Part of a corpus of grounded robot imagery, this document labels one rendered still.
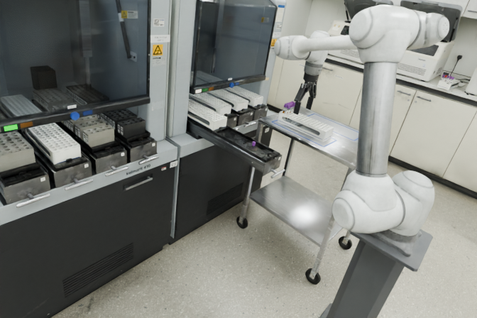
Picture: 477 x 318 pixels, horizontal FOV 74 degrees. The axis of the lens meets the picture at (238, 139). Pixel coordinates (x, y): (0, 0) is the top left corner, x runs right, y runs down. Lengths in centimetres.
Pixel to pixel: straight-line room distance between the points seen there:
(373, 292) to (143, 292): 112
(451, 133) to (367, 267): 228
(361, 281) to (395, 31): 99
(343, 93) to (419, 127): 84
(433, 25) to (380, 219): 64
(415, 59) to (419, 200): 236
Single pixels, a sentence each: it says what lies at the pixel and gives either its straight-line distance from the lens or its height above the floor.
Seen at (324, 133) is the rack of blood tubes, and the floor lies 87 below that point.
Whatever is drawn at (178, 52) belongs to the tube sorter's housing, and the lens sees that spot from 152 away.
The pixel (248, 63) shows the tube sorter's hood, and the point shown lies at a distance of 189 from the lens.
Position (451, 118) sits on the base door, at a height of 66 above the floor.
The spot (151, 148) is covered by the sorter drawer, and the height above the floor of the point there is 77.
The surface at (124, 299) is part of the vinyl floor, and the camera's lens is 188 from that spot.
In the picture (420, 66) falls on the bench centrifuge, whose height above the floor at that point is 103.
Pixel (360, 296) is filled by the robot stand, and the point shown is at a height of 40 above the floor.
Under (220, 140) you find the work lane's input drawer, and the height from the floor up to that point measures 79.
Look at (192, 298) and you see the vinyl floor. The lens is 187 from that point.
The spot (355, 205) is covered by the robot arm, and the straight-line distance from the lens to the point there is 112.
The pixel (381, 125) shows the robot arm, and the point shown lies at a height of 116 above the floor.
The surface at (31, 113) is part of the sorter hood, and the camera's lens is 128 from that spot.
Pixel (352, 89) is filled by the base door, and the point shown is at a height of 63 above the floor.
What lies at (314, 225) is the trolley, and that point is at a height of 28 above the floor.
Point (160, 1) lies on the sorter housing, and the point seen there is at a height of 139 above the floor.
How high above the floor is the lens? 151
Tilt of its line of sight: 27 degrees down
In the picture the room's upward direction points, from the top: 9 degrees clockwise
